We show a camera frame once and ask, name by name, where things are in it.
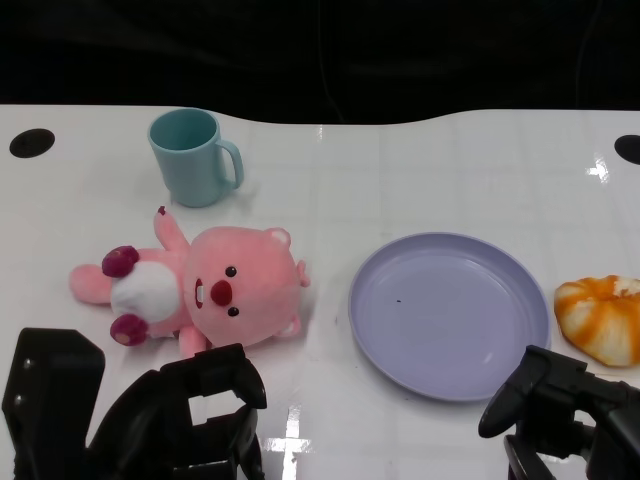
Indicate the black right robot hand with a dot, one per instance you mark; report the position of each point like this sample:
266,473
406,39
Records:
560,410

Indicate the lavender plastic plate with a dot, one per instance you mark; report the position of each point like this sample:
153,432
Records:
450,317

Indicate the teal plastic mug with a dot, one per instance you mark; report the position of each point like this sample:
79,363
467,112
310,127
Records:
192,157

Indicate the orange white striped bun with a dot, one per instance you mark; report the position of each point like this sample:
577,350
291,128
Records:
600,320

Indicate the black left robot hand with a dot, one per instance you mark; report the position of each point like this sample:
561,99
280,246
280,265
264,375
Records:
150,415

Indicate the pink plush beaver doll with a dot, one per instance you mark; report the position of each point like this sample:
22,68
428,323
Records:
235,295

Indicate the black round table grommet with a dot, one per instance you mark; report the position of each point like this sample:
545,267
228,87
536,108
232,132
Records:
630,147
31,143

